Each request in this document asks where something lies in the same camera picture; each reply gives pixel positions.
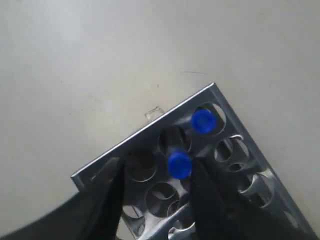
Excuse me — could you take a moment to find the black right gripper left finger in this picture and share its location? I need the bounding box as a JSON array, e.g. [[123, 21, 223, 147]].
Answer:
[[2, 157, 123, 240]]

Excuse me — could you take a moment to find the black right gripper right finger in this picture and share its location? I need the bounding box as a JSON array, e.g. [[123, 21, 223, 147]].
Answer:
[[189, 157, 317, 240]]

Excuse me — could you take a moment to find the blue-capped tube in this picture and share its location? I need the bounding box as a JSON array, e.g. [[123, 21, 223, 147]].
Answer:
[[167, 148, 192, 180], [190, 109, 217, 134]]

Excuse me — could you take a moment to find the stainless steel test tube rack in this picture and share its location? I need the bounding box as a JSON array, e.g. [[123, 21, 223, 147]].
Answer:
[[71, 83, 317, 240]]

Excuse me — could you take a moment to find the clear tape piece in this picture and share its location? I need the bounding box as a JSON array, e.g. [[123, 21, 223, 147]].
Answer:
[[144, 106, 165, 122]]

